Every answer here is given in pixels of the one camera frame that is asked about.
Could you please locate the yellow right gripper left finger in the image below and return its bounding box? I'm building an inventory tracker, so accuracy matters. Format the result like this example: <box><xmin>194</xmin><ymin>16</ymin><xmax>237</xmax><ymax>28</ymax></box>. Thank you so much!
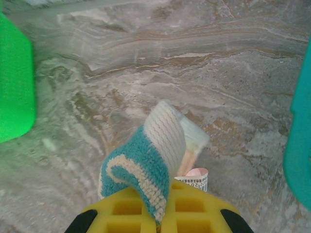
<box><xmin>64</xmin><ymin>186</ymin><xmax>158</xmax><ymax>233</ymax></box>

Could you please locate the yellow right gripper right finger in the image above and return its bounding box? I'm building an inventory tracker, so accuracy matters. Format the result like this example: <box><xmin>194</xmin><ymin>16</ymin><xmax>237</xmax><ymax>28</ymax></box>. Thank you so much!
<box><xmin>160</xmin><ymin>181</ymin><xmax>255</xmax><ymax>233</ymax></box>

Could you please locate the teal rabbit print towel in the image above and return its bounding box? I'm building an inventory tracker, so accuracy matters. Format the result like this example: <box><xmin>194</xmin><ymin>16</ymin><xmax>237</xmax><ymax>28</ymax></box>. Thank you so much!
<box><xmin>97</xmin><ymin>100</ymin><xmax>211</xmax><ymax>225</ymax></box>

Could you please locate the teal plastic basket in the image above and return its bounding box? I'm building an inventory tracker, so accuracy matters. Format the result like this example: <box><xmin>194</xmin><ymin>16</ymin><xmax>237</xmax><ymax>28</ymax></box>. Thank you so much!
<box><xmin>283</xmin><ymin>41</ymin><xmax>311</xmax><ymax>212</ymax></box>

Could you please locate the green plastic basket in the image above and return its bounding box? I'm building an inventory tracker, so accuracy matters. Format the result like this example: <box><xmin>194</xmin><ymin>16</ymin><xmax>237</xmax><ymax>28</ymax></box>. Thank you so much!
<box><xmin>0</xmin><ymin>11</ymin><xmax>37</xmax><ymax>144</ymax></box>

